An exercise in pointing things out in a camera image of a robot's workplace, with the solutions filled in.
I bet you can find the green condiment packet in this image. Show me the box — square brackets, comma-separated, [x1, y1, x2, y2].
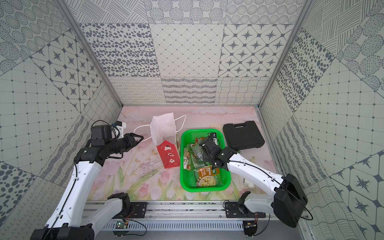
[191, 144, 206, 163]

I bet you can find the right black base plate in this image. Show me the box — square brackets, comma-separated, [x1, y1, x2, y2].
[223, 201, 267, 219]

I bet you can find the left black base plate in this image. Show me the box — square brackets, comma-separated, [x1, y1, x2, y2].
[114, 202, 148, 219]

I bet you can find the white crumpled tissue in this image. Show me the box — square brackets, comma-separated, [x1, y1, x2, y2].
[243, 178, 255, 189]

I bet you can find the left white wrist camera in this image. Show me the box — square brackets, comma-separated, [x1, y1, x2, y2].
[115, 121, 127, 132]

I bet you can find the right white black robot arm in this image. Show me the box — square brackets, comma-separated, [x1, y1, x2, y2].
[199, 137, 314, 228]

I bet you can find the black plastic tool case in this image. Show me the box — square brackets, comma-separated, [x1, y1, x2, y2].
[223, 121, 265, 151]

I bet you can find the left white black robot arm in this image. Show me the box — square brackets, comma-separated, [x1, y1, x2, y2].
[31, 122, 144, 240]

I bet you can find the white red paper gift bag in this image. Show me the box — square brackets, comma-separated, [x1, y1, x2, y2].
[134, 113, 187, 169]

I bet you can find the aluminium mounting rail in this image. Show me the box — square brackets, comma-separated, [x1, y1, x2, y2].
[61, 200, 310, 223]

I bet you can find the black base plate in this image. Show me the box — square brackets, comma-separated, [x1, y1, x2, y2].
[114, 202, 148, 219]
[223, 201, 267, 219]

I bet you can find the large green soup packet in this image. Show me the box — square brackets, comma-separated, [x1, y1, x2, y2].
[194, 166, 222, 188]

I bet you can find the green plastic basket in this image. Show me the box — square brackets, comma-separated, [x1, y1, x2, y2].
[180, 129, 232, 193]

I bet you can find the green red sauce packet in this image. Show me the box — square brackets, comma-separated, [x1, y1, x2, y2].
[183, 145, 195, 171]

